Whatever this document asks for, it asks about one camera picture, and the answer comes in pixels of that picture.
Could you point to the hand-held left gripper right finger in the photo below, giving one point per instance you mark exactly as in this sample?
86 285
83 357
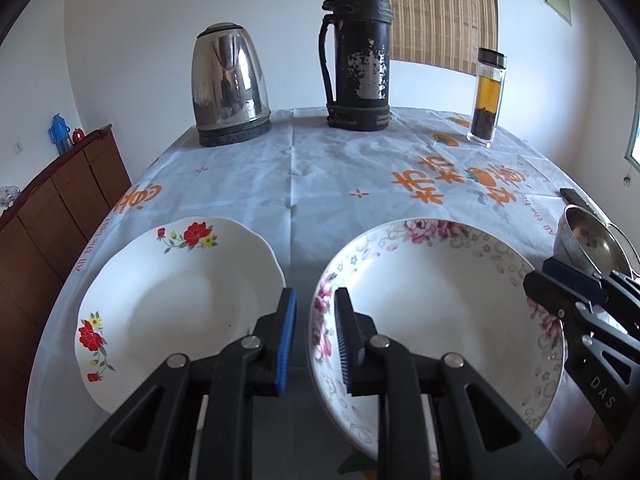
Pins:
342 340

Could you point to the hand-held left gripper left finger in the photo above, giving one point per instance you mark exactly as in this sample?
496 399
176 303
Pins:
286 340

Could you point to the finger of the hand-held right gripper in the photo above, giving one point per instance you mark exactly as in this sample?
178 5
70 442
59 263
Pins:
550 292
575 277

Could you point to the stainless steel bowl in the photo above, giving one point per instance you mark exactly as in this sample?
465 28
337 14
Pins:
590 245

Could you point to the white plate with pink flowers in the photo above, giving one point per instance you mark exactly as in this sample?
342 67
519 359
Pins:
440 310

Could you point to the white plate with red flowers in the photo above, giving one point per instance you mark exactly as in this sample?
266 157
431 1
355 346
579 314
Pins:
170 310

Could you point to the black smartphone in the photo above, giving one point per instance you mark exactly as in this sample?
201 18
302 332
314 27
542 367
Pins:
575 197

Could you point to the window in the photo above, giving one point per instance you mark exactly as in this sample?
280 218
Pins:
635 125

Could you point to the glass tea bottle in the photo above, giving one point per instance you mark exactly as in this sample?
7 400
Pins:
486 100

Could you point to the stainless steel electric kettle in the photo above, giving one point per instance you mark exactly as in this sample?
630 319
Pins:
227 85

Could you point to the brown wooden cabinet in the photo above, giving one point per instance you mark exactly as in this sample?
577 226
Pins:
50 220

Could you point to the worn black thermos flask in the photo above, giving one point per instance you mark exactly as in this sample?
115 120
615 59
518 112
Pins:
357 60

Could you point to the small red ornament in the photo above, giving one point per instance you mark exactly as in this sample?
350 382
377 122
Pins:
78 136

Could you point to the bamboo window blind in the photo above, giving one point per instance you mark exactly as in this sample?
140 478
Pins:
435 15

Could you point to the blue thermos jug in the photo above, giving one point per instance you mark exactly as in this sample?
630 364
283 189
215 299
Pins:
60 132

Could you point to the clear plastic bag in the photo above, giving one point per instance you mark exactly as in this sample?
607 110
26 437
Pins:
7 196

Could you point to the white wall socket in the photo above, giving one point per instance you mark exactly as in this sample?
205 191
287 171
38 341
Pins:
17 147

